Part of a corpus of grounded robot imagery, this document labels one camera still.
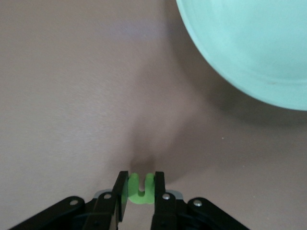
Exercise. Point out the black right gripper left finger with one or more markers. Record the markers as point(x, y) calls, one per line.
point(103, 210)

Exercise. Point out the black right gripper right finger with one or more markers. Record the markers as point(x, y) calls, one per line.
point(168, 213)

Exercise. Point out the green foam letter n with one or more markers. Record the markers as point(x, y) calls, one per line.
point(141, 198)

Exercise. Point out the brown table cover sheet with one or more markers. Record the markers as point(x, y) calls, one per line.
point(72, 95)

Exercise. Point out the green plate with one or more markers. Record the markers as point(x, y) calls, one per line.
point(251, 48)

